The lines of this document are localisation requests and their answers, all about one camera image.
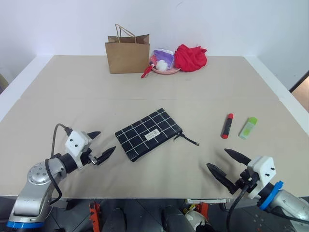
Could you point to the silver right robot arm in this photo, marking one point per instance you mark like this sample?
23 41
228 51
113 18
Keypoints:
289 200

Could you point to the black checkered pencil pouch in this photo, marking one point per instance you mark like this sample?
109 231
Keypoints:
140 135

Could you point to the white fluffy ball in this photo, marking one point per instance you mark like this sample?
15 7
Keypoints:
161 65

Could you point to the pink plate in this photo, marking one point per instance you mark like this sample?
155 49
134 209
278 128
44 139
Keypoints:
169 71

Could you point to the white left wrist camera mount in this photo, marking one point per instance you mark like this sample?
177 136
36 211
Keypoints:
76 142

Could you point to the red crumpled cloth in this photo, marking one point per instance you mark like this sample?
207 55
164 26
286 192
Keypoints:
190 59

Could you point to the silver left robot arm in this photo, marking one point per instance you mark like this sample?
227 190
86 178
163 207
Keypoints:
36 191

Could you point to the beige table cover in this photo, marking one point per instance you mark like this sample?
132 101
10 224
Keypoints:
120 96

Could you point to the orange black tool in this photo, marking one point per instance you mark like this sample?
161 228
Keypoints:
94 217

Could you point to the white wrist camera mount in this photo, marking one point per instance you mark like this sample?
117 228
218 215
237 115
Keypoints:
263 169
76 142

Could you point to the light green highlighter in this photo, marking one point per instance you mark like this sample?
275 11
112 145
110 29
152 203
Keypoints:
247 129

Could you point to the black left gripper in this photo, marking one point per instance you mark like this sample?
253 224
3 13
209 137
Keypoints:
88 157

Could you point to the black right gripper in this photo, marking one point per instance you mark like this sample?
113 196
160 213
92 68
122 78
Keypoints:
245 182

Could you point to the brown paper bag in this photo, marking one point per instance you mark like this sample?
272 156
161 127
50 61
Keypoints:
125 58

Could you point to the white rounded shoe shape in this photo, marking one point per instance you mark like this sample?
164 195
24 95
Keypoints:
196 218

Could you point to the dark rounded shape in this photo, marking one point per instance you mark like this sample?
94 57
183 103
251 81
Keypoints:
173 220

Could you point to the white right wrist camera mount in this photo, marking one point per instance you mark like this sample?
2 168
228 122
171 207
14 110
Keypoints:
263 169

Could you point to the red clip toy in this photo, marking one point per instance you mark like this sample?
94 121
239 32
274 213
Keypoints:
146 72

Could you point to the red black marker pen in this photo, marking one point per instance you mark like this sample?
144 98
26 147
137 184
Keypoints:
227 126

